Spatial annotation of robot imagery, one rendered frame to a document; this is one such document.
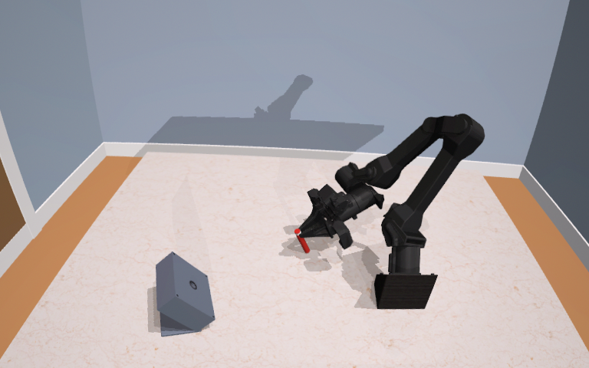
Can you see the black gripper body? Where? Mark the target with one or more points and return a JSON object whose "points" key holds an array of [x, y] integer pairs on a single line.
{"points": [[336, 224]]}

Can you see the red peg with white band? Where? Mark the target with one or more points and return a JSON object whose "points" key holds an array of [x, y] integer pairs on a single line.
{"points": [[302, 241]]}

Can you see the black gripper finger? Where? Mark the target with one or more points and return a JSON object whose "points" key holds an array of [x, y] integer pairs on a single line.
{"points": [[321, 229], [313, 219]]}

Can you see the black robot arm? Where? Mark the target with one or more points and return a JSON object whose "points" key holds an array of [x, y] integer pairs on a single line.
{"points": [[461, 136]]}

